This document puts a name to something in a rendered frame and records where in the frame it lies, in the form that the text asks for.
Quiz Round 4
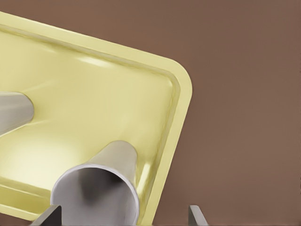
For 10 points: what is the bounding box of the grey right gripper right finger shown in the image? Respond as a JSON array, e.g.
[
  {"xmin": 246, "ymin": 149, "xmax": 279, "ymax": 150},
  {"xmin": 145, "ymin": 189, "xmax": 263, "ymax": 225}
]
[{"xmin": 189, "ymin": 205, "xmax": 208, "ymax": 226}]

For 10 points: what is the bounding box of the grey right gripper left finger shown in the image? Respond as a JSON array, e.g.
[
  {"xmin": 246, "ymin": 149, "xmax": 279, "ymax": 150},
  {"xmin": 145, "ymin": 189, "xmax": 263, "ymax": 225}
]
[{"xmin": 32, "ymin": 204, "xmax": 62, "ymax": 226}]

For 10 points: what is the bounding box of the white IKEA cup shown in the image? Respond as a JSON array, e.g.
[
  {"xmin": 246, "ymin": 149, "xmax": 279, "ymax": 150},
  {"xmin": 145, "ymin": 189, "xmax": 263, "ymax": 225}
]
[
  {"xmin": 50, "ymin": 140, "xmax": 140, "ymax": 226},
  {"xmin": 0, "ymin": 91, "xmax": 35, "ymax": 137}
]

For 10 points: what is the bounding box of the pale yellow plastic tray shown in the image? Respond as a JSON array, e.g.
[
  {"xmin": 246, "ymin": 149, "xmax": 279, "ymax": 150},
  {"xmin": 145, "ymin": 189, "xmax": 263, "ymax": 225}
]
[{"xmin": 0, "ymin": 11, "xmax": 194, "ymax": 226}]

